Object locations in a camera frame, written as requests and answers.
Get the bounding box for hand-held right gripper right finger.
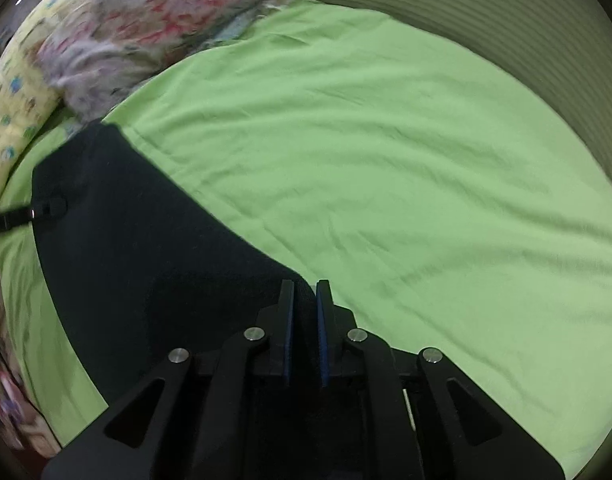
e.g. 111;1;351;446
316;279;566;480

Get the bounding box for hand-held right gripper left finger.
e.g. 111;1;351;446
42;279;297;480

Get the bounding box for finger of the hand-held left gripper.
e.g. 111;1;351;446
0;199;68;241

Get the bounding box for black pants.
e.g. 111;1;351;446
31;122;421;480

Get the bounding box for yellow patterned pillow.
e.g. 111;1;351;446
0;0;137;206

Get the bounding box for green bed sheet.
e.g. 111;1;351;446
0;0;612;480

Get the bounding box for colourful printed cloth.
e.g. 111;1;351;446
0;340;42;453

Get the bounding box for floral grey pink pillow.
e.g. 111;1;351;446
36;0;291;123

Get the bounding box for striped beige headboard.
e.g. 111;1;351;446
296;0;612;196

